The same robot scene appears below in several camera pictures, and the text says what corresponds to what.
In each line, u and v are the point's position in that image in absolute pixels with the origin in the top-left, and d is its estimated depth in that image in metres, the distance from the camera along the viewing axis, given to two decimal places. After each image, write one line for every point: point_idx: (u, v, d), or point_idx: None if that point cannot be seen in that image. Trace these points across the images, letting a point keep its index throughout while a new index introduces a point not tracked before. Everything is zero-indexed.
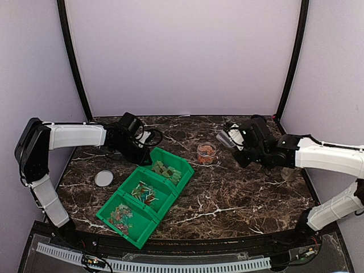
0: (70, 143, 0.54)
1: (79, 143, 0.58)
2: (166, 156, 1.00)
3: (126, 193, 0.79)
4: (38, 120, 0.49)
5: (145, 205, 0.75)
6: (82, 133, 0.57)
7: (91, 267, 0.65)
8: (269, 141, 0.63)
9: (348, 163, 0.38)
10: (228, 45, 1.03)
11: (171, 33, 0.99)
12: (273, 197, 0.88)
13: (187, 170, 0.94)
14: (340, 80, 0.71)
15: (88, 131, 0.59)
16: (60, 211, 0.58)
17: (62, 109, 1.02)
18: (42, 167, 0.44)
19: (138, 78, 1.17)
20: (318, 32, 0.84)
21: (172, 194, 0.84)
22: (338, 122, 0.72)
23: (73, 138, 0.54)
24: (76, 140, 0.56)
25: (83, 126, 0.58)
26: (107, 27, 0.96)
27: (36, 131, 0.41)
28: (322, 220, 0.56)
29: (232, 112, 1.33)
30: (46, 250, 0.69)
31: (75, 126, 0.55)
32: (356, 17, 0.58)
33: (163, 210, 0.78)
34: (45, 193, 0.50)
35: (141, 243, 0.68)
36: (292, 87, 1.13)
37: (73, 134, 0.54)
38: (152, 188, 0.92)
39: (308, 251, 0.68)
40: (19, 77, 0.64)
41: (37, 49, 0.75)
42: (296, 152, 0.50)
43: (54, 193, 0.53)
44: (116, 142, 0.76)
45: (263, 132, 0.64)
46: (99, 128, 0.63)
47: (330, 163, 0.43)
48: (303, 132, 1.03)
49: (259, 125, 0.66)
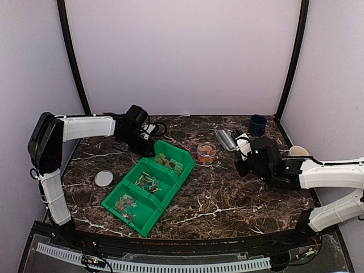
0: (81, 134, 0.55)
1: (90, 134, 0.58)
2: (169, 148, 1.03)
3: (131, 183, 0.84)
4: (50, 114, 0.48)
5: (149, 195, 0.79)
6: (92, 124, 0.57)
7: (91, 267, 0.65)
8: (278, 165, 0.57)
9: (351, 178, 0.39)
10: (229, 44, 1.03)
11: (171, 33, 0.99)
12: (273, 197, 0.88)
13: (189, 162, 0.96)
14: (340, 80, 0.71)
15: (98, 122, 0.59)
16: (63, 208, 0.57)
17: (62, 109, 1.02)
18: (57, 159, 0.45)
19: (139, 78, 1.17)
20: (318, 32, 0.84)
21: (174, 185, 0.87)
22: (338, 122, 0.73)
23: (84, 129, 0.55)
24: (87, 131, 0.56)
25: (94, 118, 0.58)
26: (107, 27, 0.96)
27: (50, 124, 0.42)
28: (323, 222, 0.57)
29: (232, 112, 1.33)
30: (46, 250, 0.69)
31: (86, 118, 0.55)
32: (356, 16, 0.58)
33: (166, 199, 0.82)
34: (54, 188, 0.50)
35: (146, 231, 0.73)
36: (292, 87, 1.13)
37: (84, 126, 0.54)
38: (156, 178, 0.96)
39: (308, 251, 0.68)
40: (19, 77, 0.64)
41: (37, 49, 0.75)
42: (299, 176, 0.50)
43: (61, 189, 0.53)
44: (125, 133, 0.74)
45: (276, 155, 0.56)
46: (109, 119, 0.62)
47: (331, 180, 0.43)
48: (303, 132, 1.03)
49: (273, 147, 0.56)
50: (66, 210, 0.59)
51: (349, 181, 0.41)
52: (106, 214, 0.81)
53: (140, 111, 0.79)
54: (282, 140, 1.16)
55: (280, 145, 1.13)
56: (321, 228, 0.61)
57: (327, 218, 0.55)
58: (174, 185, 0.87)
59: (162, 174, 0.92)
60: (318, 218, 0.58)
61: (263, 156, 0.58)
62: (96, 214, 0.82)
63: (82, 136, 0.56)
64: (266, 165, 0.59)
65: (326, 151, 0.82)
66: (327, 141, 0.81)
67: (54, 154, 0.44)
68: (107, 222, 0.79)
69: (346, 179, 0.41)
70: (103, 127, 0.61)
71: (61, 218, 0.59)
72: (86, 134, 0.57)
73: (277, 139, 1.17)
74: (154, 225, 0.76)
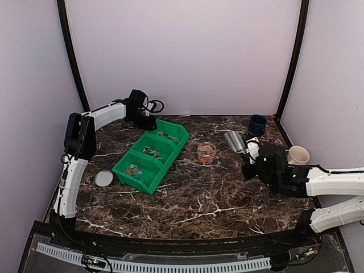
0: (104, 121, 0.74)
1: (112, 120, 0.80)
2: (166, 125, 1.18)
3: (136, 152, 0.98)
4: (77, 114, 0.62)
5: (153, 158, 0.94)
6: (110, 112, 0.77)
7: (91, 267, 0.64)
8: (286, 172, 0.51)
9: (359, 187, 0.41)
10: (229, 44, 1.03)
11: (171, 33, 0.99)
12: (273, 197, 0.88)
13: (184, 135, 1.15)
14: (340, 79, 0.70)
15: (114, 110, 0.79)
16: (73, 199, 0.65)
17: (62, 109, 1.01)
18: (92, 146, 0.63)
19: (139, 78, 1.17)
20: (319, 32, 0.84)
21: (173, 151, 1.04)
22: (339, 122, 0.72)
23: (107, 117, 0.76)
24: (108, 119, 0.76)
25: (110, 107, 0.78)
26: (107, 27, 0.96)
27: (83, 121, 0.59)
28: (322, 223, 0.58)
29: (232, 112, 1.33)
30: (46, 251, 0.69)
31: (106, 108, 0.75)
32: (358, 16, 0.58)
33: (168, 163, 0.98)
34: (76, 177, 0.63)
35: (152, 189, 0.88)
36: (292, 87, 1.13)
37: (106, 115, 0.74)
38: (156, 150, 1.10)
39: (308, 251, 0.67)
40: (19, 77, 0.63)
41: (37, 49, 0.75)
42: (306, 184, 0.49)
43: (79, 181, 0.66)
44: (133, 113, 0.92)
45: (284, 162, 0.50)
46: (120, 105, 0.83)
47: (338, 189, 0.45)
48: (303, 132, 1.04)
49: (282, 154, 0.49)
50: (74, 204, 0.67)
51: (358, 190, 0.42)
52: (106, 214, 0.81)
53: (140, 94, 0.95)
54: (282, 140, 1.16)
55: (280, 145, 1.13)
56: (321, 230, 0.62)
57: (329, 221, 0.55)
58: (173, 152, 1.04)
59: (162, 144, 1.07)
60: (320, 220, 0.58)
61: (271, 164, 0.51)
62: (96, 214, 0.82)
63: (107, 122, 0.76)
64: (274, 173, 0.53)
65: (326, 151, 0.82)
66: (327, 141, 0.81)
67: (91, 141, 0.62)
68: (107, 222, 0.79)
69: (354, 187, 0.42)
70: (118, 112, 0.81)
71: (69, 210, 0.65)
72: (109, 120, 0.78)
73: (277, 139, 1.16)
74: (158, 185, 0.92)
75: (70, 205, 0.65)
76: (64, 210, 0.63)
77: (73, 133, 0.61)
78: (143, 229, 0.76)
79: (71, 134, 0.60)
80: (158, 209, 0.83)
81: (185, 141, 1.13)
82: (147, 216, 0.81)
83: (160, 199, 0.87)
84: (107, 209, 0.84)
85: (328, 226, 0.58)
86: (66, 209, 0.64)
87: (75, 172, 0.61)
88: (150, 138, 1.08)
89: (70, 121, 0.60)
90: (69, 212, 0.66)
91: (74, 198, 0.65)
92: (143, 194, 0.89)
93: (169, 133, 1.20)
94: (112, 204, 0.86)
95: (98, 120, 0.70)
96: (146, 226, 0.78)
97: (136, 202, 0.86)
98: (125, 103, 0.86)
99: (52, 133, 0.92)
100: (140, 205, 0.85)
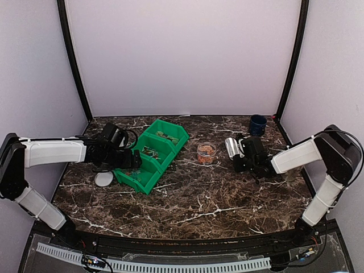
0: (46, 159, 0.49)
1: (55, 161, 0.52)
2: (165, 125, 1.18)
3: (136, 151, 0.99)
4: (16, 136, 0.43)
5: (151, 158, 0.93)
6: (61, 149, 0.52)
7: (91, 267, 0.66)
8: (261, 156, 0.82)
9: (308, 151, 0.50)
10: (229, 43, 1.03)
11: (171, 33, 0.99)
12: (273, 196, 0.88)
13: (183, 136, 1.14)
14: (339, 79, 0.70)
15: (67, 147, 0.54)
16: (56, 215, 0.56)
17: (62, 109, 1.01)
18: (19, 186, 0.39)
19: (138, 78, 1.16)
20: (318, 32, 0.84)
21: (172, 152, 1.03)
22: (339, 123, 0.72)
23: (52, 155, 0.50)
24: (56, 157, 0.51)
25: (63, 143, 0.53)
26: (106, 27, 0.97)
27: (11, 149, 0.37)
28: (315, 214, 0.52)
29: (232, 112, 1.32)
30: (46, 250, 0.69)
31: (53, 143, 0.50)
32: (357, 15, 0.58)
33: (165, 164, 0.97)
34: (31, 205, 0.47)
35: (148, 188, 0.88)
36: (292, 87, 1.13)
37: (53, 151, 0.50)
38: (155, 150, 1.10)
39: (308, 251, 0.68)
40: (15, 76, 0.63)
41: (36, 49, 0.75)
42: (274, 160, 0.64)
43: (42, 201, 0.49)
44: (98, 156, 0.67)
45: (258, 148, 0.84)
46: (79, 144, 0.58)
47: (297, 158, 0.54)
48: (303, 131, 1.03)
49: (255, 142, 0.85)
50: (61, 217, 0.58)
51: (309, 154, 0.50)
52: (106, 214, 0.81)
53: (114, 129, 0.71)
54: (282, 140, 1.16)
55: (280, 145, 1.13)
56: (314, 223, 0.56)
57: (317, 209, 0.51)
58: (172, 152, 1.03)
59: (161, 145, 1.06)
60: (309, 209, 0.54)
61: (249, 149, 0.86)
62: (96, 214, 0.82)
63: (48, 162, 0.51)
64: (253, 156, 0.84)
65: None
66: None
67: (15, 182, 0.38)
68: (107, 222, 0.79)
69: (305, 153, 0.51)
70: (71, 152, 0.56)
71: (58, 224, 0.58)
72: (48, 161, 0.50)
73: (277, 139, 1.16)
74: (154, 185, 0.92)
75: (53, 218, 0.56)
76: (49, 224, 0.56)
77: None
78: (143, 229, 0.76)
79: None
80: (158, 209, 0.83)
81: (184, 142, 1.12)
82: (147, 216, 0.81)
83: (160, 199, 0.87)
84: (107, 209, 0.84)
85: (320, 216, 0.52)
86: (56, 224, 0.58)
87: (27, 201, 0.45)
88: (149, 138, 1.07)
89: (3, 144, 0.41)
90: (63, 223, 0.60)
91: (52, 214, 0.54)
92: (143, 195, 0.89)
93: (169, 133, 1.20)
94: (112, 204, 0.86)
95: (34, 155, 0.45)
96: (146, 226, 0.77)
97: (136, 202, 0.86)
98: (87, 144, 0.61)
99: (52, 133, 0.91)
100: (140, 205, 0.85)
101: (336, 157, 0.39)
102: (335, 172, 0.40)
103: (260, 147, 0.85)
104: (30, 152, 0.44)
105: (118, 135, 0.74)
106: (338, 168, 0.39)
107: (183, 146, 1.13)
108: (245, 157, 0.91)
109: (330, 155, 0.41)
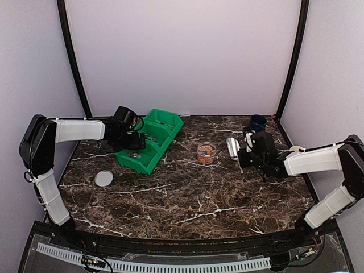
0: (73, 137, 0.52)
1: (79, 139, 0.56)
2: (161, 114, 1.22)
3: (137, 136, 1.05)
4: (41, 116, 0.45)
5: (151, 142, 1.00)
6: (83, 127, 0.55)
7: (91, 267, 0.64)
8: (272, 154, 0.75)
9: (329, 158, 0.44)
10: (228, 43, 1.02)
11: (171, 33, 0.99)
12: (273, 196, 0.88)
13: (178, 122, 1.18)
14: (340, 79, 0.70)
15: (88, 125, 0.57)
16: (61, 209, 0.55)
17: (62, 108, 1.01)
18: (49, 160, 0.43)
19: (138, 77, 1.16)
20: (319, 31, 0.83)
21: (169, 136, 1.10)
22: (339, 123, 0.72)
23: (76, 132, 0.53)
24: (79, 134, 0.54)
25: (85, 121, 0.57)
26: (106, 27, 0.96)
27: (43, 125, 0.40)
28: (317, 217, 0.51)
29: (233, 112, 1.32)
30: (46, 250, 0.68)
31: (77, 121, 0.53)
32: (357, 15, 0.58)
33: (164, 147, 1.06)
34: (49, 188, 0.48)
35: (150, 169, 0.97)
36: (292, 87, 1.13)
37: (77, 129, 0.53)
38: (153, 136, 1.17)
39: (308, 251, 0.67)
40: (15, 76, 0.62)
41: (36, 48, 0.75)
42: (286, 160, 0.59)
43: (56, 189, 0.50)
44: (113, 135, 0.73)
45: (268, 145, 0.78)
46: (99, 123, 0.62)
47: (312, 164, 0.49)
48: (303, 131, 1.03)
49: (267, 139, 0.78)
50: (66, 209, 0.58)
51: (328, 162, 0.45)
52: (106, 214, 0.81)
53: (127, 112, 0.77)
54: (282, 140, 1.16)
55: (280, 145, 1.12)
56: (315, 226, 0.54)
57: (320, 213, 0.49)
58: (169, 137, 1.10)
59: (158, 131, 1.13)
60: (312, 212, 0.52)
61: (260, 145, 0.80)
62: (96, 214, 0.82)
63: (74, 140, 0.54)
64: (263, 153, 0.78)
65: None
66: (328, 140, 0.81)
67: (46, 156, 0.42)
68: (107, 222, 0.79)
69: (325, 160, 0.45)
70: (92, 130, 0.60)
71: (60, 218, 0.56)
72: (75, 138, 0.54)
73: (277, 139, 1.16)
74: (154, 185, 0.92)
75: (58, 214, 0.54)
76: (54, 217, 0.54)
77: (31, 136, 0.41)
78: (143, 229, 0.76)
79: (29, 138, 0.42)
80: (158, 209, 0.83)
81: (179, 129, 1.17)
82: (147, 216, 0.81)
83: (160, 199, 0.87)
84: (107, 209, 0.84)
85: (322, 220, 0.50)
86: (57, 218, 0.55)
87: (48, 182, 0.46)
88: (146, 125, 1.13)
89: (30, 124, 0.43)
90: (65, 223, 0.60)
91: (57, 209, 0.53)
92: (143, 194, 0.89)
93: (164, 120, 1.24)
94: (112, 204, 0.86)
95: (62, 132, 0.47)
96: (146, 226, 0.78)
97: (136, 202, 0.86)
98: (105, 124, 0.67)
99: None
100: (140, 205, 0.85)
101: (355, 173, 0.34)
102: (353, 186, 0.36)
103: (271, 145, 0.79)
104: (61, 128, 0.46)
105: (129, 117, 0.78)
106: (358, 182, 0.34)
107: (183, 146, 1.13)
108: (252, 153, 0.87)
109: (349, 168, 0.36)
